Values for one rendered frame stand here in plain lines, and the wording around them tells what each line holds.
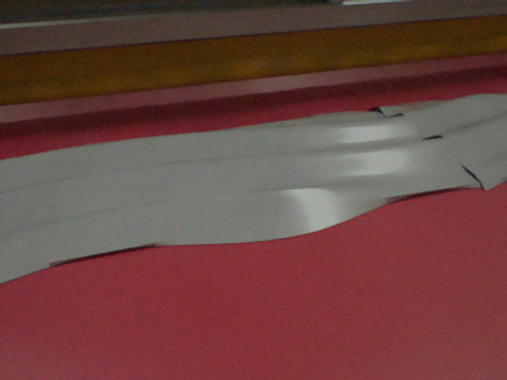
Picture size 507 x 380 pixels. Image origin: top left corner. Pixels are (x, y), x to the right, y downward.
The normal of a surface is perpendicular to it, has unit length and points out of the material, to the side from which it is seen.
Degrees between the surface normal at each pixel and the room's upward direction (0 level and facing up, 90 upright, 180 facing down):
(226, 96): 0
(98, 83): 90
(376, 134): 33
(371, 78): 0
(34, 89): 90
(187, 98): 0
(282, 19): 90
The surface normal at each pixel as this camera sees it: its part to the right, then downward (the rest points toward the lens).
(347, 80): -0.02, -0.88
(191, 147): 0.09, -0.51
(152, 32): 0.31, 0.45
